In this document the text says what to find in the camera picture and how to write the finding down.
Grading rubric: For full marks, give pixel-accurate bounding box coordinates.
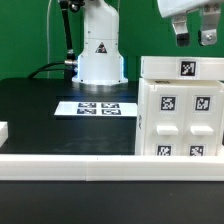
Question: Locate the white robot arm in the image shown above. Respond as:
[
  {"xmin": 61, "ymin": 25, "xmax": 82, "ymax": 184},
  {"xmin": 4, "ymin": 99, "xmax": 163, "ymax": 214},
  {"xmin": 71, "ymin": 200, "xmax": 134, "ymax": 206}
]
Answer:
[{"xmin": 73, "ymin": 0, "xmax": 224, "ymax": 85}]

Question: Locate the white marker sheet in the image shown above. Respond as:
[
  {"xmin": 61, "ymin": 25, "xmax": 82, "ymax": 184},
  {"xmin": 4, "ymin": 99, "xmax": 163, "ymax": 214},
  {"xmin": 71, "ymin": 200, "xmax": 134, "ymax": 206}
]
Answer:
[{"xmin": 54, "ymin": 101, "xmax": 137, "ymax": 117}]

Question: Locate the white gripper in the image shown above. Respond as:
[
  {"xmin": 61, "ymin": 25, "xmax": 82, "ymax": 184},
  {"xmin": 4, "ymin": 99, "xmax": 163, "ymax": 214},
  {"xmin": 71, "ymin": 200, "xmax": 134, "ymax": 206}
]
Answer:
[{"xmin": 157, "ymin": 0, "xmax": 224, "ymax": 47}]

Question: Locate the white U-shaped frame fence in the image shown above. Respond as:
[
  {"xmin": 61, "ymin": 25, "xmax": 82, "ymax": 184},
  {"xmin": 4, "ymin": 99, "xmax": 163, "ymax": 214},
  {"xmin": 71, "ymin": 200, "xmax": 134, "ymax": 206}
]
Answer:
[{"xmin": 0, "ymin": 120, "xmax": 224, "ymax": 182}]

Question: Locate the black cable bundle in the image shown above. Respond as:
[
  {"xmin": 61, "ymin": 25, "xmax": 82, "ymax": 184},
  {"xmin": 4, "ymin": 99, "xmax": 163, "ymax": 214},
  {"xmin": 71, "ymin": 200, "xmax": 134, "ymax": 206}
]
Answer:
[{"xmin": 27, "ymin": 61, "xmax": 78, "ymax": 80}]

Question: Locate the grey thin cable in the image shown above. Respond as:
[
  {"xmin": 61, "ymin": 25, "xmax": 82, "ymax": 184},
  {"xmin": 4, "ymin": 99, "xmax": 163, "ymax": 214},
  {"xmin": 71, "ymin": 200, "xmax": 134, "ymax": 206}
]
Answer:
[{"xmin": 45, "ymin": 0, "xmax": 54, "ymax": 80}]

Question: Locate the white cabinet top block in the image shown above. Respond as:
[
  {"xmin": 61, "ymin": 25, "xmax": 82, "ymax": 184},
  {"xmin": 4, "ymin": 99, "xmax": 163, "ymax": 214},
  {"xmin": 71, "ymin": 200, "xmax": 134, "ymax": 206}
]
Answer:
[{"xmin": 141, "ymin": 56, "xmax": 224, "ymax": 81}]

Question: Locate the white cabinet body box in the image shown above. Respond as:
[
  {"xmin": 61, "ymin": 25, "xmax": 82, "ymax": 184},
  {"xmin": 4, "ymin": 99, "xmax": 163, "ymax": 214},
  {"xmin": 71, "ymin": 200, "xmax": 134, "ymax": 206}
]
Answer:
[{"xmin": 135, "ymin": 79, "xmax": 215, "ymax": 156}]

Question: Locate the white cabinet door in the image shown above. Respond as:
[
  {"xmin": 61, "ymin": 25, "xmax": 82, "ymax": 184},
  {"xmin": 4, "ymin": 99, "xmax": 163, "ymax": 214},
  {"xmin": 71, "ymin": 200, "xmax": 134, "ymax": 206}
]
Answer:
[
  {"xmin": 145, "ymin": 85, "xmax": 186, "ymax": 156},
  {"xmin": 182, "ymin": 81, "xmax": 224, "ymax": 156}
]

